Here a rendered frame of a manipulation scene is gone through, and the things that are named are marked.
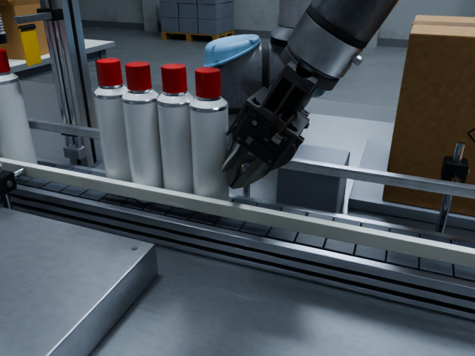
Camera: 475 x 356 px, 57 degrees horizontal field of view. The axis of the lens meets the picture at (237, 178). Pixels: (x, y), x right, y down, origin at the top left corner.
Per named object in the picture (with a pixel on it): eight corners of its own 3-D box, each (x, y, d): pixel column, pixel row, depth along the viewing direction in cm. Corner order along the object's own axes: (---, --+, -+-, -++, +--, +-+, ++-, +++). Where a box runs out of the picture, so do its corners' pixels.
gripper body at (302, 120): (220, 137, 52) (272, 50, 45) (245, 116, 59) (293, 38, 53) (273, 175, 52) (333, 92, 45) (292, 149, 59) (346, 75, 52)
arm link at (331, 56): (314, 5, 50) (372, 45, 50) (292, 39, 53) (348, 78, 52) (298, 11, 44) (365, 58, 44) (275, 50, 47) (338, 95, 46)
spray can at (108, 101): (101, 193, 69) (80, 61, 60) (121, 179, 74) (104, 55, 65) (128, 199, 68) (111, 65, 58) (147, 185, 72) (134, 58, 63)
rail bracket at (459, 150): (425, 266, 61) (450, 157, 53) (425, 238, 67) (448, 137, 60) (450, 272, 60) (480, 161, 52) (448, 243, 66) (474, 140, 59)
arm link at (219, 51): (206, 92, 101) (203, 32, 95) (264, 92, 102) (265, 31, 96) (203, 108, 91) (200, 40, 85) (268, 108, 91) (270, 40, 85)
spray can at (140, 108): (127, 202, 67) (109, 66, 58) (143, 186, 71) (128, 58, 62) (158, 206, 66) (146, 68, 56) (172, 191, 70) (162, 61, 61)
